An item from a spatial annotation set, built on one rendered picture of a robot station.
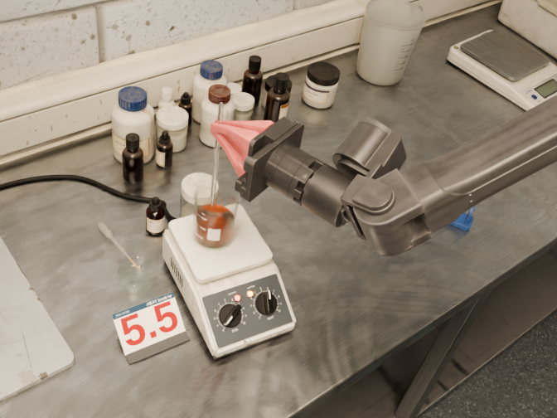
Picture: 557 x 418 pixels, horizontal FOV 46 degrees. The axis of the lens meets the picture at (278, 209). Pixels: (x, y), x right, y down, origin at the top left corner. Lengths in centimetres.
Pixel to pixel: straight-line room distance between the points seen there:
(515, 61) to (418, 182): 97
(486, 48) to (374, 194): 101
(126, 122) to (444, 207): 60
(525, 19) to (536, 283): 81
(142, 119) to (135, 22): 19
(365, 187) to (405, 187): 4
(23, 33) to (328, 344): 67
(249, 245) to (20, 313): 33
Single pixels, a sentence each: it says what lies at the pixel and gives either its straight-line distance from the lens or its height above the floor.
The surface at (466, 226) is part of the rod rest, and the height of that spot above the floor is 76.
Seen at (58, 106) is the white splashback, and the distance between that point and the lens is 119.
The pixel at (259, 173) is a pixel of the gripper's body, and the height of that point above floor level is 104.
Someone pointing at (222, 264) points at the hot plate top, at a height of 84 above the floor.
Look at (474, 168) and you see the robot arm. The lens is 71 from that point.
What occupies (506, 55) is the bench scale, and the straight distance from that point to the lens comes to 165.
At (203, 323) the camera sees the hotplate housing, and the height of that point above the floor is 79.
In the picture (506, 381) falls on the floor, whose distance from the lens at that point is 202.
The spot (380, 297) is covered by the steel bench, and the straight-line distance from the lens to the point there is 105.
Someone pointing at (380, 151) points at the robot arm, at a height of 108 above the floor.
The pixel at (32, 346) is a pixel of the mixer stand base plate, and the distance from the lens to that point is 95.
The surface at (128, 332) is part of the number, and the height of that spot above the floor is 77.
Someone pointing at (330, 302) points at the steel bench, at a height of 75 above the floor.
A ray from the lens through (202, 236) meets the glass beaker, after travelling 92.
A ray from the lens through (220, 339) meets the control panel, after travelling 91.
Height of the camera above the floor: 155
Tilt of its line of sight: 45 degrees down
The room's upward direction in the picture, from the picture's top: 11 degrees clockwise
